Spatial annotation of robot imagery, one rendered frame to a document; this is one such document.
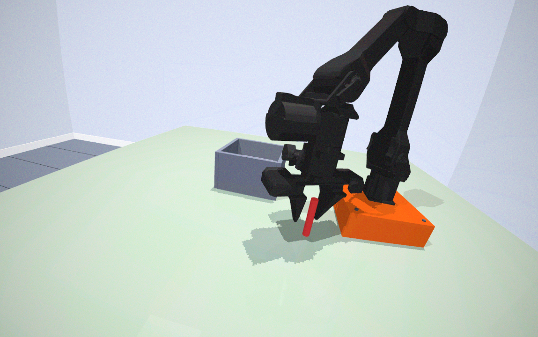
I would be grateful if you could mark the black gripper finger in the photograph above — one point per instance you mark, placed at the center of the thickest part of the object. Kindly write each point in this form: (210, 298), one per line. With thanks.
(326, 199)
(297, 203)

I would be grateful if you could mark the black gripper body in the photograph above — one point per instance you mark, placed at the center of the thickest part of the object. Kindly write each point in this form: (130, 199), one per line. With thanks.
(319, 168)

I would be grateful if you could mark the red peg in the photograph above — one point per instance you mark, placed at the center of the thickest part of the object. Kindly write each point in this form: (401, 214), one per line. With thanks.
(310, 217)

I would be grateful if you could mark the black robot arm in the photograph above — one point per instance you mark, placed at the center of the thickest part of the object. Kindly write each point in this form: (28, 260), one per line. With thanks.
(340, 81)

